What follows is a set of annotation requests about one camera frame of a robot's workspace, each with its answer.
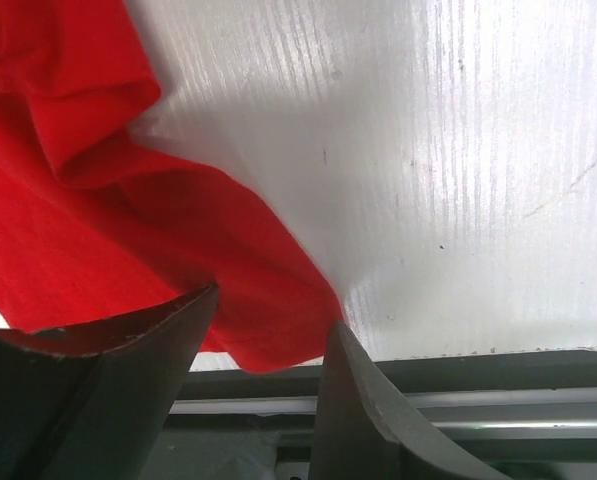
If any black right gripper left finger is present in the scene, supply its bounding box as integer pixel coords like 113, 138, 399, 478
0, 286, 219, 479

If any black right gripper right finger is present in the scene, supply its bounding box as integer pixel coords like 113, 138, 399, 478
308, 322, 507, 479

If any red t shirt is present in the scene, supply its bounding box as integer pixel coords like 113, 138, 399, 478
0, 1, 342, 373

